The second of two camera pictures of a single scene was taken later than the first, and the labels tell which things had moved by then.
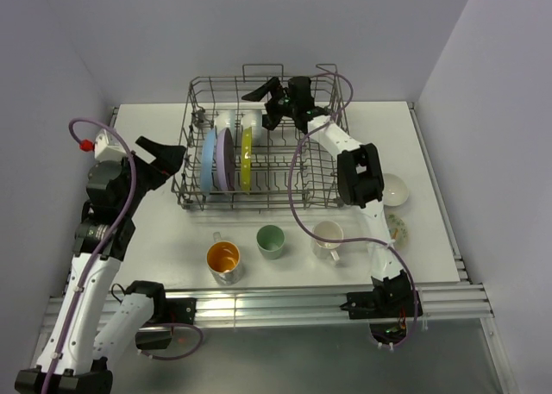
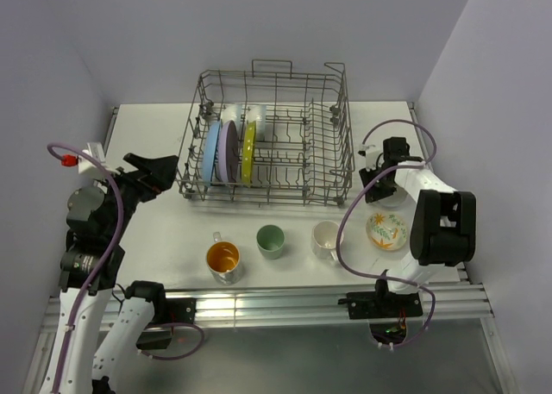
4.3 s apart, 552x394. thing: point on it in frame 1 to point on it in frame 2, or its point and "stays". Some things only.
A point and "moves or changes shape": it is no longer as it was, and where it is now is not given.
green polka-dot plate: (247, 158) moves or changes shape
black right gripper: (271, 120) to (366, 175)
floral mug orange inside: (223, 259) stays
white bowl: (226, 120) to (232, 112)
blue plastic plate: (207, 162) moves or changes shape
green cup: (270, 240) stays
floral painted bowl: (398, 229) stays
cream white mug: (329, 230) stays
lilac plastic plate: (225, 157) moves or changes shape
